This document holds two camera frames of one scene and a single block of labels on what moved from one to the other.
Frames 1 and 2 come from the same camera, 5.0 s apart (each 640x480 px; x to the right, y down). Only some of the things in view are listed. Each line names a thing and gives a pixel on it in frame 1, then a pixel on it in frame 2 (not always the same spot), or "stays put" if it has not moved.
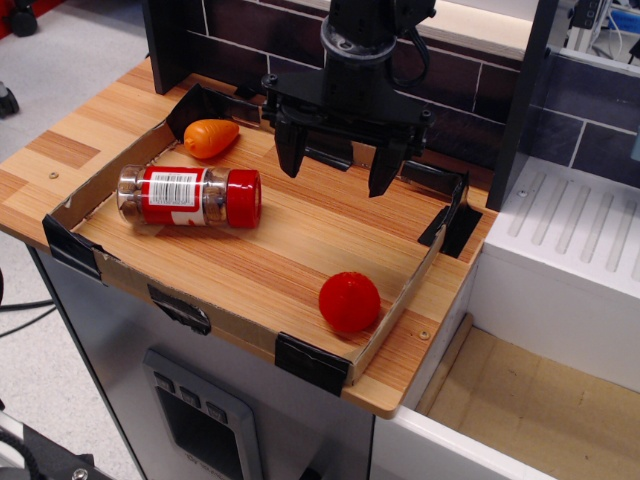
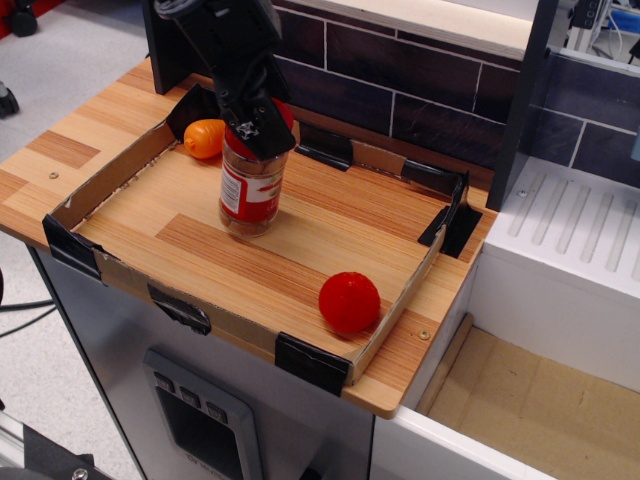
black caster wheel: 8,102 stays put
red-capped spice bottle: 189,196 -> 253,191
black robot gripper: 358,99 -> 238,40
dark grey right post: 513,147 stays put
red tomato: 349,301 stays put
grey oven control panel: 214,436 stays put
